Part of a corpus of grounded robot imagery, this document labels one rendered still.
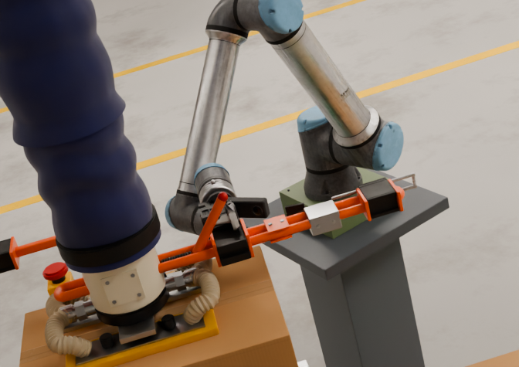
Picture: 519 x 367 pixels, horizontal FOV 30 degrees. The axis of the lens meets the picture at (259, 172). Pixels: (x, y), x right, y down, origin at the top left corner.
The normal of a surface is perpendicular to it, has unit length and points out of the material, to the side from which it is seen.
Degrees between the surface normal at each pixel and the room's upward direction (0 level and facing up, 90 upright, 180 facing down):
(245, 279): 0
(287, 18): 84
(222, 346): 0
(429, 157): 0
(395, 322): 90
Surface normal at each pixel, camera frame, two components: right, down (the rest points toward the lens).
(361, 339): 0.54, 0.25
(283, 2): 0.67, 0.08
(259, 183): -0.23, -0.87
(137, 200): 0.78, -0.22
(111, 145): 0.84, 0.36
